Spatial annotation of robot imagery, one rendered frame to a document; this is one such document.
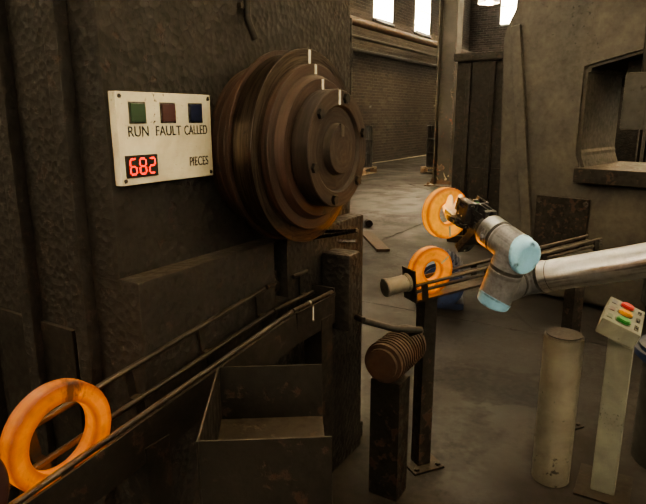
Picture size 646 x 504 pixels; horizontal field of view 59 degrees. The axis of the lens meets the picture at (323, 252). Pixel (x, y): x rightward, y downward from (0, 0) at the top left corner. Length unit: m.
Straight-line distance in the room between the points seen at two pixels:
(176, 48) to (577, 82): 2.97
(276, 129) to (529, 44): 2.95
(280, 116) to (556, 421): 1.31
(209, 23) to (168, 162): 0.34
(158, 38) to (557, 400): 1.55
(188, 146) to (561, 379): 1.33
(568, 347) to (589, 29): 2.41
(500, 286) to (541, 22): 2.73
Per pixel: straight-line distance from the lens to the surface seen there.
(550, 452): 2.09
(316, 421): 1.17
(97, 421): 1.10
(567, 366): 1.96
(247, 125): 1.27
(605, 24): 3.90
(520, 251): 1.50
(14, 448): 1.02
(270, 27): 1.58
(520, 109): 4.03
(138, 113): 1.20
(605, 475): 2.15
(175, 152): 1.27
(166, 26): 1.31
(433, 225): 1.74
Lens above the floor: 1.19
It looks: 13 degrees down
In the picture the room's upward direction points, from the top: straight up
